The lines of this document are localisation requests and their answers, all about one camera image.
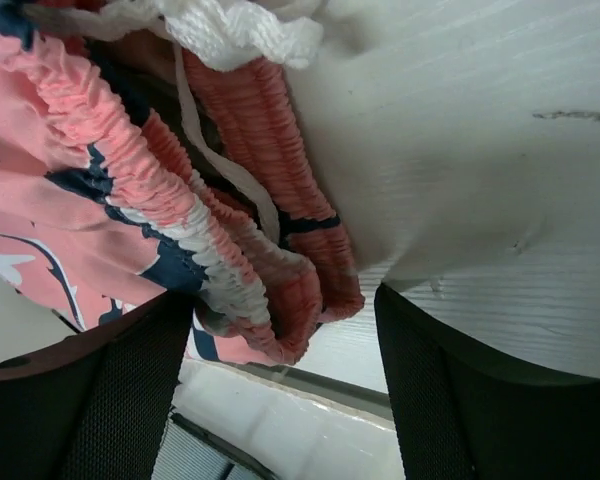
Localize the pink shark print shorts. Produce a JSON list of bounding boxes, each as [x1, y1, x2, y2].
[[0, 1, 365, 365]]

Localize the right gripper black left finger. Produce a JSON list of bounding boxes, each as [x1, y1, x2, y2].
[[0, 292, 194, 479]]

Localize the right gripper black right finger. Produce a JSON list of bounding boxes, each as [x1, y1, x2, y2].
[[374, 286, 600, 479]]

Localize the aluminium table edge rail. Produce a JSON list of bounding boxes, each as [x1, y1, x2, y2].
[[174, 360, 395, 440]]

